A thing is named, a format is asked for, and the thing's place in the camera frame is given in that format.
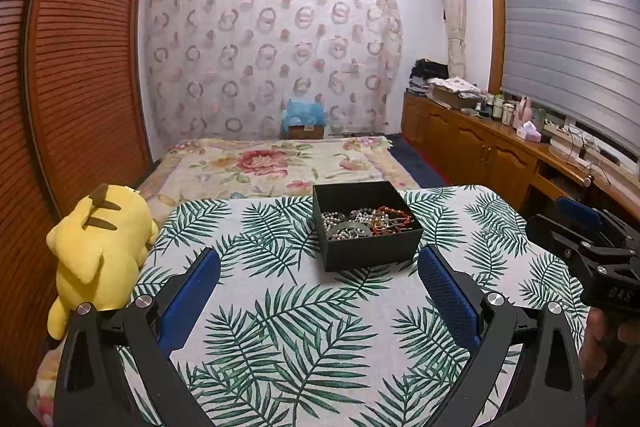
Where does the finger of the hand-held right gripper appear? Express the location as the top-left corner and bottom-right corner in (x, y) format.
(526, 214), (597, 269)
(556, 196), (608, 232)

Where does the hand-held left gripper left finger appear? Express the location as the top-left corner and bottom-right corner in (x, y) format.
(52, 248), (222, 427)

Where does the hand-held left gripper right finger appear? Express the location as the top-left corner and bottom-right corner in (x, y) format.
(417, 245), (586, 427)

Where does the black jewelry box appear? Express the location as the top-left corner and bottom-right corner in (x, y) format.
(312, 180), (425, 273)

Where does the red cord bracelet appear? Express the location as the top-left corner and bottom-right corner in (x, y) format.
(370, 205), (416, 237)

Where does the pearl hair comb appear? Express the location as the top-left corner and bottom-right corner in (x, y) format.
(347, 207), (382, 228)

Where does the pale green jade bangle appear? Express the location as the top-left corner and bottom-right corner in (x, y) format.
(327, 221), (374, 241)

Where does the white pearl necklace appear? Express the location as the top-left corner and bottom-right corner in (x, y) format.
(320, 209), (373, 242)

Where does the person's right hand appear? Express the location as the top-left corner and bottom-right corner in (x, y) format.
(580, 307), (640, 380)

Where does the yellow plush toy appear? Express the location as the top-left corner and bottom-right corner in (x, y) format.
(46, 183), (160, 340)

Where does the wooden low cabinet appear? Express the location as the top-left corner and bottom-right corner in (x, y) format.
(401, 92), (640, 235)

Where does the leaf print tablecloth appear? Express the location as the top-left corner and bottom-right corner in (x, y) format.
(117, 184), (593, 427)

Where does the floral bed blanket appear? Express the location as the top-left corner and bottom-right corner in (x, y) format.
(137, 137), (422, 228)

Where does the dark blue rug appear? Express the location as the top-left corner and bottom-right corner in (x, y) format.
(385, 133), (451, 188)

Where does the grey window blind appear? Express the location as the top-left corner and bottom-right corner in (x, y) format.
(500, 0), (640, 168)

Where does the printed cloth bundle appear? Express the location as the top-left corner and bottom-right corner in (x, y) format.
(429, 77), (493, 110)

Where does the brown cardboard box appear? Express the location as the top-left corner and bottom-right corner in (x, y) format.
(287, 123), (326, 140)

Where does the stack of dark clothes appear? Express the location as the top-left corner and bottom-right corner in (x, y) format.
(409, 59), (450, 98)

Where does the blue plastic bag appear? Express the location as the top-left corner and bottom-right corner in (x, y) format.
(281, 96), (327, 130)

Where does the beige tied curtain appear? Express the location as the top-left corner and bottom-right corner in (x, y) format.
(435, 0), (468, 80)

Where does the wooden louvered wardrobe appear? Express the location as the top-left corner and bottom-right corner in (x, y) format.
(0, 0), (153, 388)

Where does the ring pattern sheer curtain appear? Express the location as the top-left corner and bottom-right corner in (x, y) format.
(141, 0), (403, 144)

